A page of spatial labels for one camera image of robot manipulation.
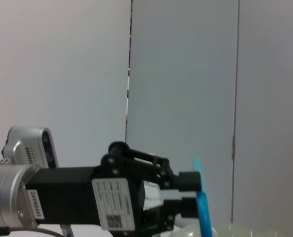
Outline translucent green fruit bowl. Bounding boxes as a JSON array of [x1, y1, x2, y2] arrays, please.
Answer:
[[170, 222, 293, 237]]

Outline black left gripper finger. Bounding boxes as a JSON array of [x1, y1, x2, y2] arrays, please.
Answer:
[[145, 196, 199, 232], [108, 141, 203, 193]]

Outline blue scissors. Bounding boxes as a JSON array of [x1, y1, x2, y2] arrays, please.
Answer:
[[192, 158, 213, 237]]

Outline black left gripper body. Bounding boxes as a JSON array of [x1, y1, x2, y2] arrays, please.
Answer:
[[25, 153, 167, 232]]

